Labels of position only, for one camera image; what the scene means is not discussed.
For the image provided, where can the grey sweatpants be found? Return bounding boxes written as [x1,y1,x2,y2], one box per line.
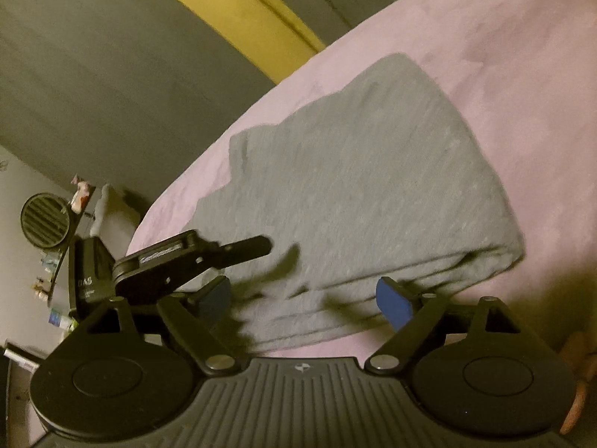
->
[189,54,524,353]

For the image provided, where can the person's right hand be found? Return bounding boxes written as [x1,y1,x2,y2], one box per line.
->
[559,332,596,435]

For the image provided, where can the round black fan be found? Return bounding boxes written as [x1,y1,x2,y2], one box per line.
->
[19,192,71,250]

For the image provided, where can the grey desk with clutter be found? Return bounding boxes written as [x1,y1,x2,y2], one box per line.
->
[0,174,99,430]

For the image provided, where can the grey-green curtain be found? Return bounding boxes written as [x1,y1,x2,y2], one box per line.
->
[1,0,397,200]

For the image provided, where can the yellow curtain strip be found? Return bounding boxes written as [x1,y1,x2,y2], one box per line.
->
[177,0,326,84]

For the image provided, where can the pink bed blanket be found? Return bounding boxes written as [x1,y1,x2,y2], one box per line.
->
[129,0,596,365]

